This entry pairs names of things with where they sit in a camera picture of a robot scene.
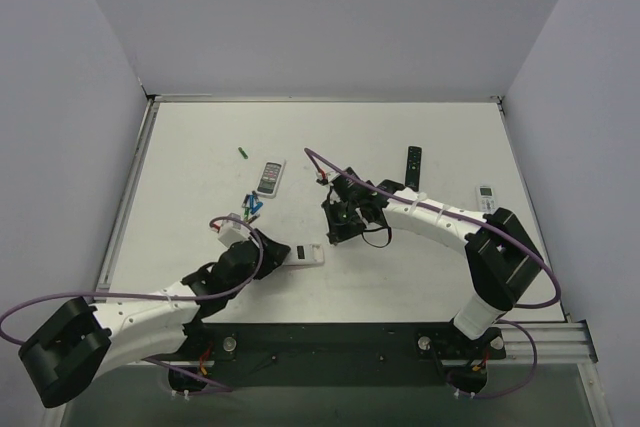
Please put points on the red and white remote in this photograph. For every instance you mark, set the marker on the red and white remote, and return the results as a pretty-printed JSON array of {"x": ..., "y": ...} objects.
[{"x": 305, "y": 255}]

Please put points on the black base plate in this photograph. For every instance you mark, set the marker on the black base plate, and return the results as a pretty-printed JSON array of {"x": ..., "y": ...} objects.
[{"x": 337, "y": 354}]

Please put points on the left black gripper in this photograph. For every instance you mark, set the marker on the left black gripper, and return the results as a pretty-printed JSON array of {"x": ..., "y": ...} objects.
[{"x": 273, "y": 255}]

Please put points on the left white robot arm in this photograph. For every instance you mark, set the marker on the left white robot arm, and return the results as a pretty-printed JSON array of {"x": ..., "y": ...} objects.
[{"x": 82, "y": 341}]

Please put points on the white air conditioner remote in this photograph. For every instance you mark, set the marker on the white air conditioner remote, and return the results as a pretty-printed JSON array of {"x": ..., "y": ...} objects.
[{"x": 486, "y": 199}]

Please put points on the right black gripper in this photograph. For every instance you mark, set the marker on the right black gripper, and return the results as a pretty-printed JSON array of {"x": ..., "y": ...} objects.
[{"x": 337, "y": 223}]

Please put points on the lone green battery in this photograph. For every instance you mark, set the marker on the lone green battery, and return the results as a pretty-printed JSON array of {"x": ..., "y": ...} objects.
[{"x": 243, "y": 153}]

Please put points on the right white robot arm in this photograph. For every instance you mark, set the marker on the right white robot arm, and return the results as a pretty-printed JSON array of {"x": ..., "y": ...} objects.
[{"x": 501, "y": 257}]

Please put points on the black slim remote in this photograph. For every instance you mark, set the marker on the black slim remote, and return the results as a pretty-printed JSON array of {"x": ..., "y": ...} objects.
[{"x": 413, "y": 168}]

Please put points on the aluminium rail frame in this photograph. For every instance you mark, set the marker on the aluminium rail frame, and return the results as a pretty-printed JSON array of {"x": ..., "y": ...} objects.
[{"x": 191, "y": 170}]

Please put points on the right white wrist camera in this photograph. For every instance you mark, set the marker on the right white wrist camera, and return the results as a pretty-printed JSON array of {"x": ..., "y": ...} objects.
[{"x": 325, "y": 178}]

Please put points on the grey and white remote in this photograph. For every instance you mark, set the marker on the grey and white remote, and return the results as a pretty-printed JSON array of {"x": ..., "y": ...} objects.
[{"x": 270, "y": 178}]

